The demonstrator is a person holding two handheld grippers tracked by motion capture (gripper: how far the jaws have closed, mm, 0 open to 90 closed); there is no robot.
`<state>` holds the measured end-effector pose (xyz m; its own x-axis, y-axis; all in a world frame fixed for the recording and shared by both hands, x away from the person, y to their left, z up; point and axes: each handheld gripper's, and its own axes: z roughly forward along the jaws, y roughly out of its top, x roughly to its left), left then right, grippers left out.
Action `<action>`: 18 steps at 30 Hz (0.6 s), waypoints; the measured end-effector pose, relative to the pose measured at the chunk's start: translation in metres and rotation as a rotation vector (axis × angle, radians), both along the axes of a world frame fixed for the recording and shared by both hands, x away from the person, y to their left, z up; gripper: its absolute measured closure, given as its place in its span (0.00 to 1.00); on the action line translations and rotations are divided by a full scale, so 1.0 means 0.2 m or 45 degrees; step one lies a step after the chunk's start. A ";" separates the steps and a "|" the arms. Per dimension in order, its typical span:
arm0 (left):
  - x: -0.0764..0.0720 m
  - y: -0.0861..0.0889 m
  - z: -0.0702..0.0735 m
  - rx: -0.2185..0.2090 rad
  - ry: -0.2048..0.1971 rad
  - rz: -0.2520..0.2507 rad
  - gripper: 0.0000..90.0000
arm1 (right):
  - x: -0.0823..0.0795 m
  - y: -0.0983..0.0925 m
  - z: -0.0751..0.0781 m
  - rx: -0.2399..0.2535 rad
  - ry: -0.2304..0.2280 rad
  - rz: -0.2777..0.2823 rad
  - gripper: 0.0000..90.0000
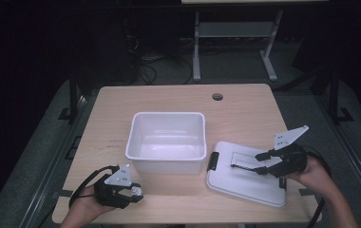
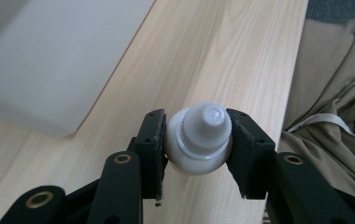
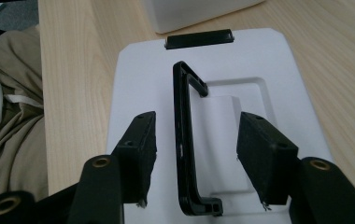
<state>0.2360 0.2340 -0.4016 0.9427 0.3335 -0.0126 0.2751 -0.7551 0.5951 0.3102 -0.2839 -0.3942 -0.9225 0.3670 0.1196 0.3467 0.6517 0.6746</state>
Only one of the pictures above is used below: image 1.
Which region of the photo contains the small white bottle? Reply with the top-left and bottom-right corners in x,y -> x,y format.
130,185 -> 143,198

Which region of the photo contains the left hand-held gripper cable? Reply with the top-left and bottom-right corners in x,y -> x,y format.
67,164 -> 121,209

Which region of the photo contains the grey metal-frame desk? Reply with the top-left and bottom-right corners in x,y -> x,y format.
180,0 -> 329,83

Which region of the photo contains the white plastic storage box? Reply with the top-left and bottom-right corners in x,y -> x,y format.
124,111 -> 208,176

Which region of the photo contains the bundle of floor cables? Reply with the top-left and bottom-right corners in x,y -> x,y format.
126,33 -> 195,86

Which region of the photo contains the aluminium floor rail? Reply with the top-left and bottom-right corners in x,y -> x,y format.
315,93 -> 361,220
18,94 -> 89,228

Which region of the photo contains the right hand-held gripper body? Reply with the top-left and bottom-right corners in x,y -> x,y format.
270,124 -> 310,179

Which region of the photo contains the right hand-held gripper cable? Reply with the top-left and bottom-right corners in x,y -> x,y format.
301,144 -> 333,228

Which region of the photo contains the hand-held gripper cable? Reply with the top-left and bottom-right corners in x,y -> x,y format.
301,144 -> 333,228
67,164 -> 121,209

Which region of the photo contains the white box lid black handle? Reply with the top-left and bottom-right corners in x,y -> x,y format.
204,141 -> 288,209

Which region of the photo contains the person's left hand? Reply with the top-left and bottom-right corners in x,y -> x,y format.
71,184 -> 117,219

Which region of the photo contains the person's right hand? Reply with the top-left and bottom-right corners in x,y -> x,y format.
286,155 -> 333,195

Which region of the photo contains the black upright post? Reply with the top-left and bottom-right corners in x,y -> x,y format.
328,66 -> 355,124
57,73 -> 80,124

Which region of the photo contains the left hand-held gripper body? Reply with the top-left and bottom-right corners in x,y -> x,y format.
93,163 -> 133,210

